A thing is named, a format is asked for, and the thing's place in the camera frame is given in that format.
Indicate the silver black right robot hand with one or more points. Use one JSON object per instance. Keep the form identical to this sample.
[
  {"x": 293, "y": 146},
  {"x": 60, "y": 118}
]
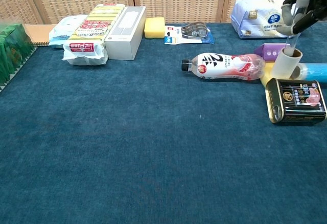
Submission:
[{"x": 307, "y": 20}]

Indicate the small purple box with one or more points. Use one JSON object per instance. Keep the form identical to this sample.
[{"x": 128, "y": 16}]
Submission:
[{"x": 268, "y": 51}]

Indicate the light blue wrapped roll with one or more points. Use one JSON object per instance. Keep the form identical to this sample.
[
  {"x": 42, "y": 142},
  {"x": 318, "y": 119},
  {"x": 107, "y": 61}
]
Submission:
[{"x": 315, "y": 71}]

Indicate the white blue tissue pack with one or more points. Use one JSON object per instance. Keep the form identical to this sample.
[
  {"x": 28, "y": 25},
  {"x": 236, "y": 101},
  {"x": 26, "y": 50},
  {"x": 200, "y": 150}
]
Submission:
[{"x": 255, "y": 19}]

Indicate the white cardboard core roll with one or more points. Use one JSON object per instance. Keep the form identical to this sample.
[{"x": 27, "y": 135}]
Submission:
[{"x": 282, "y": 66}]

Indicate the yellow sponge block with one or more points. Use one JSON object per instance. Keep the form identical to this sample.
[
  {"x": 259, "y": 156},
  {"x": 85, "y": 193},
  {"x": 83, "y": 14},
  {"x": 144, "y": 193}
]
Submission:
[
  {"x": 267, "y": 74},
  {"x": 154, "y": 27}
]

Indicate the black gold meat can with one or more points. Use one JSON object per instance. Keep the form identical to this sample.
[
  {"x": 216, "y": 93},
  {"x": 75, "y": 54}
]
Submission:
[{"x": 296, "y": 101}]

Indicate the pink white drink bottle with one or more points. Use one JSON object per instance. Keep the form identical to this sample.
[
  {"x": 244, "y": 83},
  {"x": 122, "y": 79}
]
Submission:
[{"x": 224, "y": 66}]

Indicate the correction tape blister pack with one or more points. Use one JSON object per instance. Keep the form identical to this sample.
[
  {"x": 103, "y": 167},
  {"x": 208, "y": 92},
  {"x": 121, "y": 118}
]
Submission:
[{"x": 189, "y": 33}]

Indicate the white power strip box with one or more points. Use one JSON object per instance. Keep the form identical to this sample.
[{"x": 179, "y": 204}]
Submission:
[{"x": 125, "y": 34}]

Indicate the blue table cloth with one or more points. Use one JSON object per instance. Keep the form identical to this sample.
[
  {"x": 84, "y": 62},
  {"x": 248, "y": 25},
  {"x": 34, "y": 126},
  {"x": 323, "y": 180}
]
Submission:
[{"x": 143, "y": 137}]

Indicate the yellow green sponge multipack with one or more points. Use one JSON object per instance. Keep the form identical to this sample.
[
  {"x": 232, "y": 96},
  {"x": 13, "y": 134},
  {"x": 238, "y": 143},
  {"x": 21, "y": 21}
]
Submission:
[{"x": 89, "y": 37}]

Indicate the blue white wet wipes pack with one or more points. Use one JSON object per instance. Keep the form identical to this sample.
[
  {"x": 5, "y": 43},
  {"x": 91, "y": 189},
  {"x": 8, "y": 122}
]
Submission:
[{"x": 62, "y": 31}]

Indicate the brown spiral notebook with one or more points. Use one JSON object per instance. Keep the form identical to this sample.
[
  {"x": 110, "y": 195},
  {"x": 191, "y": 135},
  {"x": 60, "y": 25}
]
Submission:
[{"x": 39, "y": 33}]

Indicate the clear box of green packets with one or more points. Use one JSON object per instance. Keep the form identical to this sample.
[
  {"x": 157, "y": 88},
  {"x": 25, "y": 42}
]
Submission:
[{"x": 12, "y": 55}]

